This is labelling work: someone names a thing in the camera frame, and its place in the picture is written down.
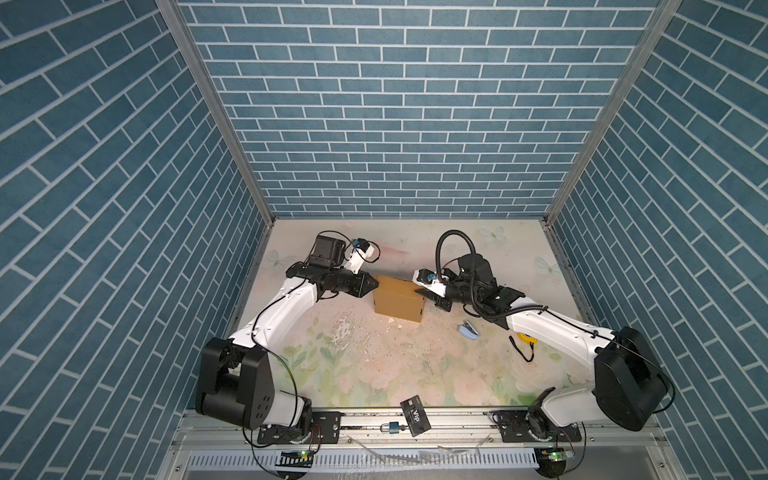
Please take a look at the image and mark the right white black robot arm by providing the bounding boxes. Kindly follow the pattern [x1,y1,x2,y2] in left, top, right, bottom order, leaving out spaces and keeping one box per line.
[412,254,672,440]

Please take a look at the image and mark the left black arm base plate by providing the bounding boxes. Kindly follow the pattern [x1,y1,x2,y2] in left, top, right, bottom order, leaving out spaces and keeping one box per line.
[256,410,342,446]

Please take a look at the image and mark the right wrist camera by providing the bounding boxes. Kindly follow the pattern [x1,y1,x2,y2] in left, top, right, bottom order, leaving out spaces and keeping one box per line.
[412,269,447,297]

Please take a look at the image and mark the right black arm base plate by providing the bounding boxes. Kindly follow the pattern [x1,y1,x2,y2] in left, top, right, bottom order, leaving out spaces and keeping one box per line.
[488,408,582,444]

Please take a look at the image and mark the yellow tape measure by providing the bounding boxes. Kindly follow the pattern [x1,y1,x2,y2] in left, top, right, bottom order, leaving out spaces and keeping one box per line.
[509,333,537,363]

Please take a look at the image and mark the aluminium front rail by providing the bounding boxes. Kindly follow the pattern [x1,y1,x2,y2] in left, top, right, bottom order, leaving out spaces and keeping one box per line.
[172,407,668,450]

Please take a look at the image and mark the small blue connector on rail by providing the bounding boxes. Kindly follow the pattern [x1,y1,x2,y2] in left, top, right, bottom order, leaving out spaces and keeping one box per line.
[380,421,403,434]

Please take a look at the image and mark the brown cardboard box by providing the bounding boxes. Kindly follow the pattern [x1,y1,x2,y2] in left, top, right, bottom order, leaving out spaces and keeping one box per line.
[373,275,425,323]

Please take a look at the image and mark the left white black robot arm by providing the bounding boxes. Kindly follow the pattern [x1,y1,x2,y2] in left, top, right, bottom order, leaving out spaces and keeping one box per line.
[195,230,380,436]

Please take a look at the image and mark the white perforated cable duct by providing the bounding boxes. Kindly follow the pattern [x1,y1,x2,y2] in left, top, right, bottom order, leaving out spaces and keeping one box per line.
[187,448,539,473]

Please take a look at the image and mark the light blue stapler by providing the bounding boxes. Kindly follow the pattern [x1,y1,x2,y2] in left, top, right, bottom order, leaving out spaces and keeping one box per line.
[458,321,479,340]

